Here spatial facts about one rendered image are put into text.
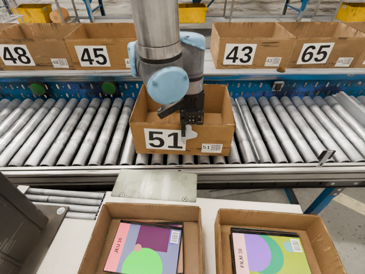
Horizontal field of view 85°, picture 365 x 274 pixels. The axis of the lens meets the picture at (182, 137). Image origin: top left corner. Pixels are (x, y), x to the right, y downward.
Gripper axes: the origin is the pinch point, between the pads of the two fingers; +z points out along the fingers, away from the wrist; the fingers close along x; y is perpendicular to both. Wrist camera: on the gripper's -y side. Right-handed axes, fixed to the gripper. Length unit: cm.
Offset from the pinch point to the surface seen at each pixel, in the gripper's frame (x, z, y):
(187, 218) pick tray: -27.7, 9.5, 1.1
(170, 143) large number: 0.1, 2.4, -4.6
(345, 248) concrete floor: -5, 85, 103
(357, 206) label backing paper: 22, 82, 129
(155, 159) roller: -1.5, 9.5, -11.1
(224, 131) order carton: -1.5, -4.4, 15.4
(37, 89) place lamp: 43, -1, -79
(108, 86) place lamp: 43, -3, -40
